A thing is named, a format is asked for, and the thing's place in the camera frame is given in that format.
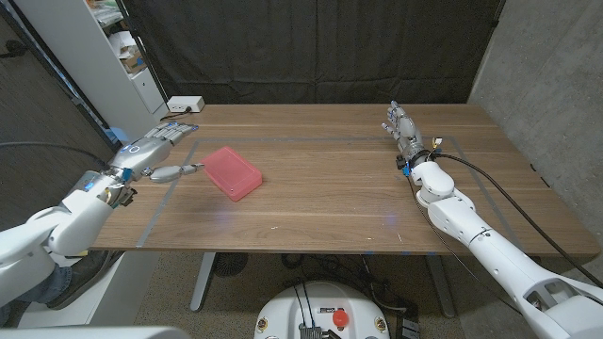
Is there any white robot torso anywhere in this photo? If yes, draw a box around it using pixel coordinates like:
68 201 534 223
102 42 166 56
0 326 192 339

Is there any black door handle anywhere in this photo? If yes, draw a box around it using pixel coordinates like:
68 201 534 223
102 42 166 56
0 40 28 60

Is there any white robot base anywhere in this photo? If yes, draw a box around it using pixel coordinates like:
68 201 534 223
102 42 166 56
253 281 391 339

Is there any green and white shelf clutter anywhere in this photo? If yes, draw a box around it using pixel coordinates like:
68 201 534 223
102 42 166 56
87 0 124 27

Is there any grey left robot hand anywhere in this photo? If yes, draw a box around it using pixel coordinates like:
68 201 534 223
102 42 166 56
106 121 206 185

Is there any white power strip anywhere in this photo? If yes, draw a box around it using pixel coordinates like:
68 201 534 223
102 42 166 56
166 95 206 114

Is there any dark shoe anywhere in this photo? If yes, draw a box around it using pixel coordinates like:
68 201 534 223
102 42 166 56
46 250 124 311

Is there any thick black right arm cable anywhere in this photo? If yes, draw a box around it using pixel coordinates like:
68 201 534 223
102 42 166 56
431 153 603 289

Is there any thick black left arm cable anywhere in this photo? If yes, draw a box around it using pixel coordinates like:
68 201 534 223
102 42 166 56
0 140 110 171

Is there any small cardboard box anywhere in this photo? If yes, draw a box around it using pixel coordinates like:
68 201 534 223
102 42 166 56
120 50 148 75

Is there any grey tape outline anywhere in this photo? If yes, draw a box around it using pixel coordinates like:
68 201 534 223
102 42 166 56
136 136 527 250

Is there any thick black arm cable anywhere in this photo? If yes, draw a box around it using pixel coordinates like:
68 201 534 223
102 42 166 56
431 153 603 289
0 140 110 171

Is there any black power adapter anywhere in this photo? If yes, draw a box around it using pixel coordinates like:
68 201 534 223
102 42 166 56
394 315 421 339

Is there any person's leg in jeans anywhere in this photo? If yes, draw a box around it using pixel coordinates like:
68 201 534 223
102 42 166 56
0 266 74 326

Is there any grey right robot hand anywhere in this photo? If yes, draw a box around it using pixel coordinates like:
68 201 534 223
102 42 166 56
381 100 431 166

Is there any black floor cable tangle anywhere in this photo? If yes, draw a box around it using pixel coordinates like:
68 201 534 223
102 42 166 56
281 252 418 315

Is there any white crumpled packaging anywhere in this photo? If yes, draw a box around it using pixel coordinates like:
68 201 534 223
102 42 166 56
106 30 139 57

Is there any black curtain backdrop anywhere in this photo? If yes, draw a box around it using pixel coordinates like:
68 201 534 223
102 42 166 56
115 0 505 105

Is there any white shelf cabinet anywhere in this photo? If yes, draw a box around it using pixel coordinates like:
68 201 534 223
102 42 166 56
13 0 170 147

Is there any grey table leg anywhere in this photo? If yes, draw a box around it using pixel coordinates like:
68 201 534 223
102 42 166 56
189 252 218 313
425 255 457 319

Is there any pink plastic pencil case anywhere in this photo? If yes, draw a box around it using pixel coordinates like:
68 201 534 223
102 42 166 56
202 145 264 202

